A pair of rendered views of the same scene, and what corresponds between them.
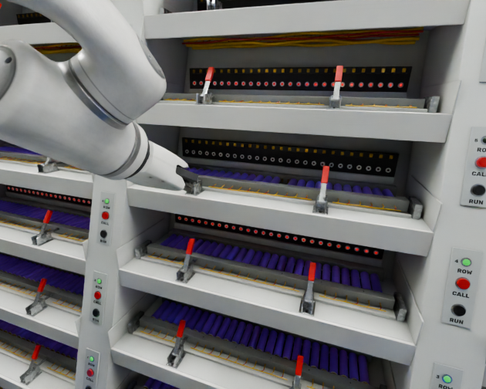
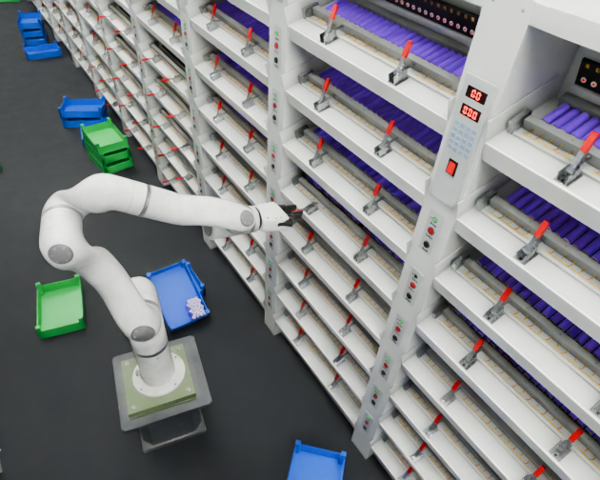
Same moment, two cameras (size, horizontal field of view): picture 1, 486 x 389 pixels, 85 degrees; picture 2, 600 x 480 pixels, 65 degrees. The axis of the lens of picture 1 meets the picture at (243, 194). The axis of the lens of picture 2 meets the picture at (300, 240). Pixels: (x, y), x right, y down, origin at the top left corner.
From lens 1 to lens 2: 1.24 m
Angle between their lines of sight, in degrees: 51
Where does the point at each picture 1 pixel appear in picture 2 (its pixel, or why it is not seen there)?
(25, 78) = (213, 232)
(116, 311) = (279, 248)
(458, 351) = (393, 352)
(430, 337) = (385, 341)
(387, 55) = not seen: hidden behind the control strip
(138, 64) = (239, 229)
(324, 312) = (357, 305)
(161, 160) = (268, 226)
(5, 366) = (240, 240)
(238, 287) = (329, 270)
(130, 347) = (286, 268)
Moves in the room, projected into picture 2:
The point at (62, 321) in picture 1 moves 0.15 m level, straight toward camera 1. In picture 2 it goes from (260, 235) to (253, 259)
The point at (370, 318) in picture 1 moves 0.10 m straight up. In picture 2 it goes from (377, 319) to (382, 299)
